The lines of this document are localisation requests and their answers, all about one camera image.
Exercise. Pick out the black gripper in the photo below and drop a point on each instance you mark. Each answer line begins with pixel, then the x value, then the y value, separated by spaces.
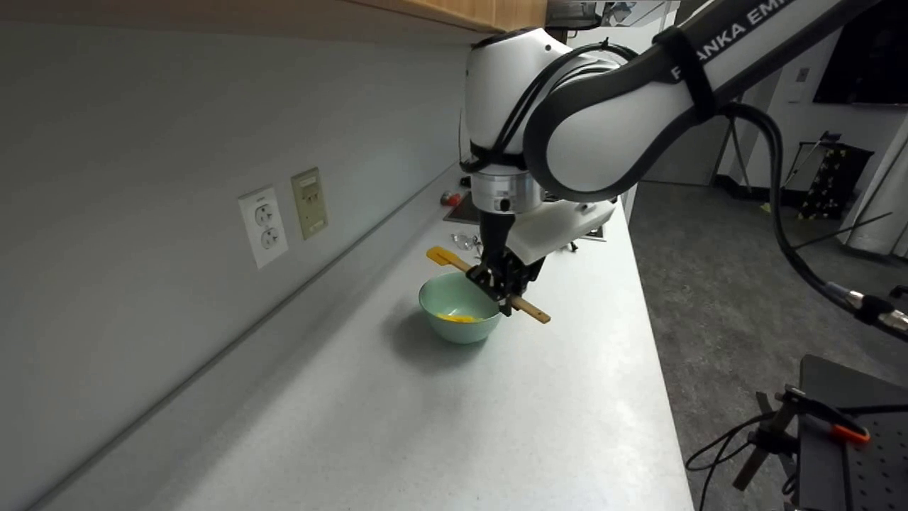
pixel 500 236

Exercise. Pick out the wooden spatula with yellow head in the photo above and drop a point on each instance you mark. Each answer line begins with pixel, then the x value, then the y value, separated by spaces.
pixel 447 258

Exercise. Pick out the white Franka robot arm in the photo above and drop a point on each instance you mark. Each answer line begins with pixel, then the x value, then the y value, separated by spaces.
pixel 606 104

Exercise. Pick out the yellow food pieces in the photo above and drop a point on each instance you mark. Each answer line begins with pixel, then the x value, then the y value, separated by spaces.
pixel 457 316

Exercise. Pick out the green bowl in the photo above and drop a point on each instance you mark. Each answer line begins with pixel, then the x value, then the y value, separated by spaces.
pixel 457 329

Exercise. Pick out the black perforated board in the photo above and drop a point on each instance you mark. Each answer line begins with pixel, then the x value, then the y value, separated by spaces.
pixel 853 472

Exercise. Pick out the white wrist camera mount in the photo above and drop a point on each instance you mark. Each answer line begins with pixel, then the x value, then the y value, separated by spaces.
pixel 558 225

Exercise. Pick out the beige wall switch plate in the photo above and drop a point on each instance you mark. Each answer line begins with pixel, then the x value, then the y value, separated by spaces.
pixel 310 204

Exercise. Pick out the white wall outlet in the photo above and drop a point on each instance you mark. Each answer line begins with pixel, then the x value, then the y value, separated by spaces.
pixel 263 229

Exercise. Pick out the wooden wall cabinet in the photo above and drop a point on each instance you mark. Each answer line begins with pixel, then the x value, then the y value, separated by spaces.
pixel 473 13

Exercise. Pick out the dark wall monitor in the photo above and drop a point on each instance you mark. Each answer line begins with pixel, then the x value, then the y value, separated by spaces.
pixel 866 52

